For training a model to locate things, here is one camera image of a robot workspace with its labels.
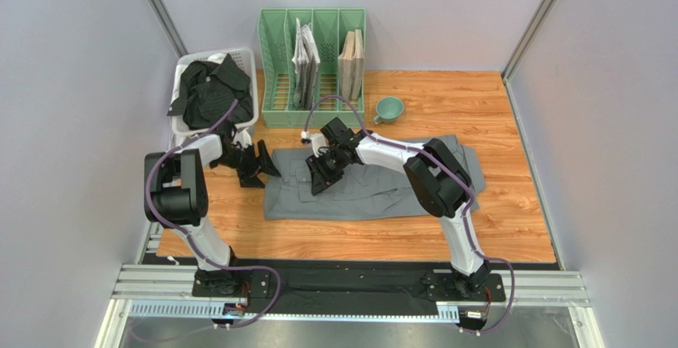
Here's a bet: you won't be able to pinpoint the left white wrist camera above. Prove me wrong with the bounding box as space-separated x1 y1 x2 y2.
232 127 253 150

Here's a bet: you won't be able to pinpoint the teal cup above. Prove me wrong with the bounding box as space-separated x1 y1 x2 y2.
372 96 404 124

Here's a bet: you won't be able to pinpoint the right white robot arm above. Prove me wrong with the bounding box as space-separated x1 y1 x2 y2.
301 118 490 297

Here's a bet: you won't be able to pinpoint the aluminium frame rail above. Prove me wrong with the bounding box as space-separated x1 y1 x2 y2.
112 264 590 323

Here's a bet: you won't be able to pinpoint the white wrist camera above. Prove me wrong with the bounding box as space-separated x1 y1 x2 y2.
232 127 253 150
301 131 329 157

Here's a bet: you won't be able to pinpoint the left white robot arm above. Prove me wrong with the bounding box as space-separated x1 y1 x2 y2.
144 120 281 296

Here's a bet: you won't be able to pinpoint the green file organizer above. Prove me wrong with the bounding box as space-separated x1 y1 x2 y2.
258 8 367 128

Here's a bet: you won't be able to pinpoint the white laundry basket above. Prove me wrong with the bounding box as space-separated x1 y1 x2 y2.
167 48 259 139

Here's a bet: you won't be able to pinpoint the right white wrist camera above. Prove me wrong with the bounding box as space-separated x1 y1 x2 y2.
301 131 329 157

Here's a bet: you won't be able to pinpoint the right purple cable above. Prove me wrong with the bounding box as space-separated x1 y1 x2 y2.
302 95 516 336

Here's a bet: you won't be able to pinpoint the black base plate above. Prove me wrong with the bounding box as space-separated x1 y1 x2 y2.
142 254 507 317

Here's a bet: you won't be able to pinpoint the brown books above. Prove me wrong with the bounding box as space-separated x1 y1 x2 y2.
337 29 364 100

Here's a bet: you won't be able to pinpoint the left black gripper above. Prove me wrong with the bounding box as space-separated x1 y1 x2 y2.
213 140 282 189

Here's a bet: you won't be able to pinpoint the black striped shirt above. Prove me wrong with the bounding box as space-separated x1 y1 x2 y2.
167 53 255 131

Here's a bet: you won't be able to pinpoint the grey long sleeve shirt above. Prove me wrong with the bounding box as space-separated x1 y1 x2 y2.
263 134 487 222

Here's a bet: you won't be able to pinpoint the grey magazines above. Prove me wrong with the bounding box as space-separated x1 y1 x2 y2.
292 18 321 111

